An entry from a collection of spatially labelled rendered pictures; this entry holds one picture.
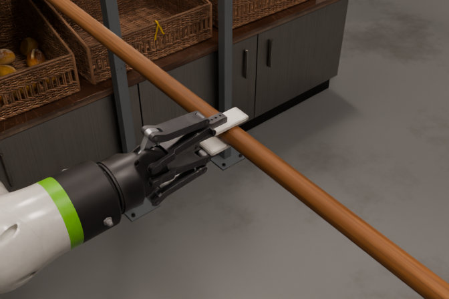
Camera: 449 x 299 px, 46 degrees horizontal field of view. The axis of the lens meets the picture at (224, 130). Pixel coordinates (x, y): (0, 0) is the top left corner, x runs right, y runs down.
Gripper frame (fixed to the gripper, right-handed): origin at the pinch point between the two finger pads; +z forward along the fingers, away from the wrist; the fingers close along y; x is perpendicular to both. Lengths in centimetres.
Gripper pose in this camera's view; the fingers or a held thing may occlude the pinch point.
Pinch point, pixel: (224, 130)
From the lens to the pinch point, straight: 80.0
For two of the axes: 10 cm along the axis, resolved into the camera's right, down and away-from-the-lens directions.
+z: 7.6, -3.8, 5.3
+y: -0.6, 7.7, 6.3
